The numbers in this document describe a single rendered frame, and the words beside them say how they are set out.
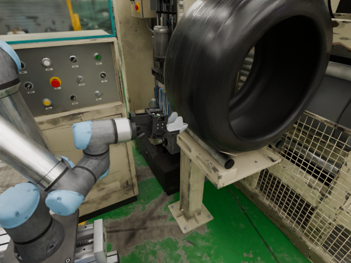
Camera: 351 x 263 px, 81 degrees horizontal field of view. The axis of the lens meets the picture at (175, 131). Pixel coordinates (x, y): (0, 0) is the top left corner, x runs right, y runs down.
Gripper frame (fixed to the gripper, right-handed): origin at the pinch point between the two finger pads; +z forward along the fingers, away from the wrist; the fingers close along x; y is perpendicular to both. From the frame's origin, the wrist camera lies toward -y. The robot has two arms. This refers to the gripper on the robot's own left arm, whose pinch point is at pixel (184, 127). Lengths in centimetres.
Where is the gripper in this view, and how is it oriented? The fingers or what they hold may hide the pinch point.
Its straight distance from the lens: 73.5
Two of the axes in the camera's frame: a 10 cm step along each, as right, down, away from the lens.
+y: 1.2, -8.7, -4.8
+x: -4.6, -4.8, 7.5
